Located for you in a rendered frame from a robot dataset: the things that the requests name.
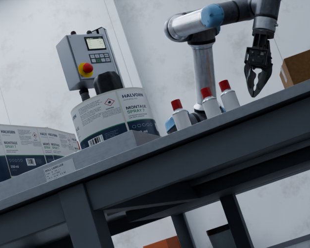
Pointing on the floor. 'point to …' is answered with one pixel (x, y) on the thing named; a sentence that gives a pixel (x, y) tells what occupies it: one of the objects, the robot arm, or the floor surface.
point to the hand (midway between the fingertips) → (254, 93)
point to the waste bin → (221, 237)
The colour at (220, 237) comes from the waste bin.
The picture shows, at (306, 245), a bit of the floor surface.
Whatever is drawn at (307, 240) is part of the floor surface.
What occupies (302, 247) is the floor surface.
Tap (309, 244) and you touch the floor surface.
